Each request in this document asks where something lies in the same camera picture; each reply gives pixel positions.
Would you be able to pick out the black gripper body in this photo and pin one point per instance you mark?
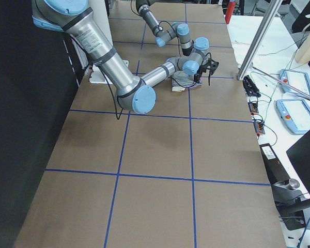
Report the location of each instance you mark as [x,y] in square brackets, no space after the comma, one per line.
[198,74]

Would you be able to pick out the blue white striped polo shirt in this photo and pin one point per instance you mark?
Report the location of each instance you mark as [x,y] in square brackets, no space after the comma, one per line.
[181,81]

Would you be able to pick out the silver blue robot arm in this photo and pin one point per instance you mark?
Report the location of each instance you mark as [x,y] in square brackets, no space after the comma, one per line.
[133,93]
[168,28]

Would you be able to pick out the long pink white stick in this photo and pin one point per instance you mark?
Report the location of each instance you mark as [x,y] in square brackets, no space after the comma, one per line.
[284,83]

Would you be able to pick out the red cylinder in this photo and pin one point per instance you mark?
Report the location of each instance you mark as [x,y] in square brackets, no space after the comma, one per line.
[230,9]

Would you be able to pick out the black orange connector block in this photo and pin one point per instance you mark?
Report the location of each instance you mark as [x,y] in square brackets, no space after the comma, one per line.
[257,119]

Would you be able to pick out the teach pendant tablet far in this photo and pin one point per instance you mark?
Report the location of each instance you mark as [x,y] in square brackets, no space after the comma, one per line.
[298,79]

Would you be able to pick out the teach pendant tablet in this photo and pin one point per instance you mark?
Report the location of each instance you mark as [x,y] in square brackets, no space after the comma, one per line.
[298,79]
[295,114]

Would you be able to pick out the teach pendant tablet near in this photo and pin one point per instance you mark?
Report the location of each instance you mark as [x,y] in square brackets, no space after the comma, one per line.
[295,114]

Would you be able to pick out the black box with white label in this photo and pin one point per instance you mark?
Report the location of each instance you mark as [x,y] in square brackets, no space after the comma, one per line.
[275,171]

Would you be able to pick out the black monitor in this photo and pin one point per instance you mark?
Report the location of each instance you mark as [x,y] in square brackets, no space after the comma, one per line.
[299,156]

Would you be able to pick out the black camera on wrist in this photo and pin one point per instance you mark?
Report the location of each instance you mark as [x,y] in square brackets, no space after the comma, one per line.
[212,65]

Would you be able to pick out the aluminium frame post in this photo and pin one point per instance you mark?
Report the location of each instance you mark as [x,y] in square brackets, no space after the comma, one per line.
[264,25]

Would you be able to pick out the white mounting pedestal column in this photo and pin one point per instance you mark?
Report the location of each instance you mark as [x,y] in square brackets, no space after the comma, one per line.
[105,56]

